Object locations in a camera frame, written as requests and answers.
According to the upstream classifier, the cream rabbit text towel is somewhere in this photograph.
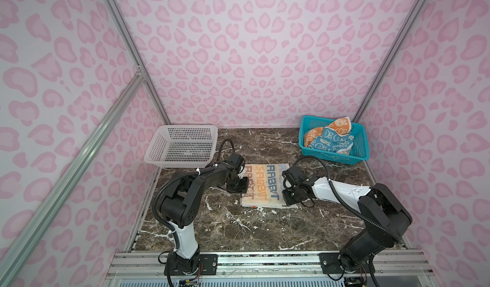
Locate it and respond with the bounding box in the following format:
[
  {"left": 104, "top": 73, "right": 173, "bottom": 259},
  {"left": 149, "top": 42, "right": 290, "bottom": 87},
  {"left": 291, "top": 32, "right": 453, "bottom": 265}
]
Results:
[{"left": 240, "top": 163, "right": 291, "bottom": 209}]

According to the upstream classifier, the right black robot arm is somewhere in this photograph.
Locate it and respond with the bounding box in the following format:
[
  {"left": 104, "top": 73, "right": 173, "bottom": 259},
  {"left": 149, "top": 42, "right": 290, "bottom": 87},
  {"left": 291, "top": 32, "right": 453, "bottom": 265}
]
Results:
[{"left": 282, "top": 166, "right": 413, "bottom": 272}]

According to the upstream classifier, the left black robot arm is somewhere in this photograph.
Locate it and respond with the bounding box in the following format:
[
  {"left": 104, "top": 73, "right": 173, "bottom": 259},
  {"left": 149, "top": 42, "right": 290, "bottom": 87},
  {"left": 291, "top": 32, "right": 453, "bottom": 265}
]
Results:
[{"left": 151, "top": 153, "right": 249, "bottom": 276}]

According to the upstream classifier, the teal patterned towel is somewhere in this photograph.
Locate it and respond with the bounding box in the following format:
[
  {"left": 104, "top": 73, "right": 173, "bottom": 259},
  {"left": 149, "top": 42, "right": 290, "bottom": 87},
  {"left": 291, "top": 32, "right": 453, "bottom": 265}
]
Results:
[{"left": 308, "top": 127, "right": 354, "bottom": 155}]

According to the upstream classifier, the teal plastic basket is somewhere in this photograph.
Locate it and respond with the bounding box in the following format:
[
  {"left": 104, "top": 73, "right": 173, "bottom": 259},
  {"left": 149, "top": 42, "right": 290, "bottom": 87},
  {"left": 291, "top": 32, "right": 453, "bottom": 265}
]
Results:
[{"left": 299, "top": 115, "right": 370, "bottom": 164}]

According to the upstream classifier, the white plastic basket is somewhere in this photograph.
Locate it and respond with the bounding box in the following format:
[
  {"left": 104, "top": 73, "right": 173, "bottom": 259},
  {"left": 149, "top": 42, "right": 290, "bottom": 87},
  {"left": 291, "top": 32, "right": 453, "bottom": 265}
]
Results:
[{"left": 144, "top": 125, "right": 218, "bottom": 168}]

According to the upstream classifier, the orange patterned towel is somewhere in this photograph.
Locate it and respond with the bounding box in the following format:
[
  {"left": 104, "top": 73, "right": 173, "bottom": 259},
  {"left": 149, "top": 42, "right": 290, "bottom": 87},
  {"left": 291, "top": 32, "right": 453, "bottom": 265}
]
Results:
[{"left": 304, "top": 117, "right": 352, "bottom": 147}]

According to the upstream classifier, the left diagonal aluminium strut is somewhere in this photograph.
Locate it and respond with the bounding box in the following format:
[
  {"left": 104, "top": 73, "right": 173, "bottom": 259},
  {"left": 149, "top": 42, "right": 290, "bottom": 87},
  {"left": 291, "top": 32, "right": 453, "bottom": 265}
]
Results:
[{"left": 1, "top": 73, "right": 145, "bottom": 286}]

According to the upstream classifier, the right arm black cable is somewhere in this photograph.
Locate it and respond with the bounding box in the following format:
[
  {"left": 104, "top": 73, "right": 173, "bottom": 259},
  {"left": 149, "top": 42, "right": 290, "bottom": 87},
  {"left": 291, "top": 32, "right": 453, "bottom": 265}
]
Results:
[{"left": 292, "top": 156, "right": 403, "bottom": 242}]

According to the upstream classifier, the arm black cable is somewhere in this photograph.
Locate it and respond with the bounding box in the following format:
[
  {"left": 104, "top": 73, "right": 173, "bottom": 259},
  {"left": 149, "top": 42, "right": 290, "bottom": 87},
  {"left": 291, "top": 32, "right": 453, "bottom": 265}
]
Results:
[
  {"left": 152, "top": 139, "right": 237, "bottom": 226},
  {"left": 292, "top": 156, "right": 403, "bottom": 242}
]

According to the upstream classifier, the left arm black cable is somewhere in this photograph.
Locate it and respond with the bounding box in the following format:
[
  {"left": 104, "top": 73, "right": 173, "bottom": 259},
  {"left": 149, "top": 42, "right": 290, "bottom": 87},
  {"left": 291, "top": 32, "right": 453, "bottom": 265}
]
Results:
[{"left": 152, "top": 139, "right": 237, "bottom": 226}]

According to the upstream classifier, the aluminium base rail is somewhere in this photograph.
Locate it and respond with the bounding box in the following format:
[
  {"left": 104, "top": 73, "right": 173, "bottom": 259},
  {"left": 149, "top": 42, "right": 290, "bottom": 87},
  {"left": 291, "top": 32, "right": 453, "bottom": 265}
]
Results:
[{"left": 103, "top": 249, "right": 438, "bottom": 286}]

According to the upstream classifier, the right corner aluminium post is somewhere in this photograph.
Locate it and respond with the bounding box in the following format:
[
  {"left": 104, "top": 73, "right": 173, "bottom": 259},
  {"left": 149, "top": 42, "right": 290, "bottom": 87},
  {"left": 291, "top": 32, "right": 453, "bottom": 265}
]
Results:
[{"left": 353, "top": 0, "right": 430, "bottom": 123}]

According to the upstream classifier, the corner aluminium post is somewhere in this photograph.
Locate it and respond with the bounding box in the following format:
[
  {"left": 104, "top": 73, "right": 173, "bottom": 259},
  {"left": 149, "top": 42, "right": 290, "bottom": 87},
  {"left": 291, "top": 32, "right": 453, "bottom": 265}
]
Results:
[
  {"left": 103, "top": 0, "right": 171, "bottom": 125},
  {"left": 353, "top": 0, "right": 430, "bottom": 123}
]

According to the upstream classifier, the left corner aluminium post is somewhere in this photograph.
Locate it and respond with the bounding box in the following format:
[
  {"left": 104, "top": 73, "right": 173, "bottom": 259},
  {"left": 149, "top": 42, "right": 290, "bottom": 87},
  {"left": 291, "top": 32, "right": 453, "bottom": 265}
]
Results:
[{"left": 103, "top": 0, "right": 171, "bottom": 125}]

